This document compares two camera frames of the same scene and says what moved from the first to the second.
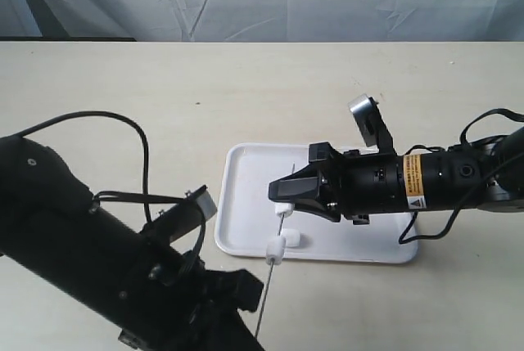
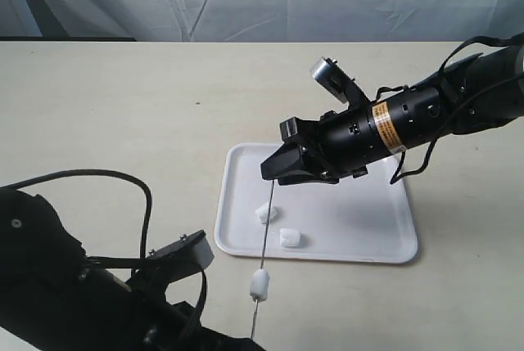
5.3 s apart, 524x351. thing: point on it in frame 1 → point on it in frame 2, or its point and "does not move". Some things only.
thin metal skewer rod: [271, 271] → [264, 253]
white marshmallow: [283, 209] → [263, 213]
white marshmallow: [275, 251] → [259, 285]
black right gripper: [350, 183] → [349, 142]
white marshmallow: [291, 237] does not move
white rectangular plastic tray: [248, 222] does not move
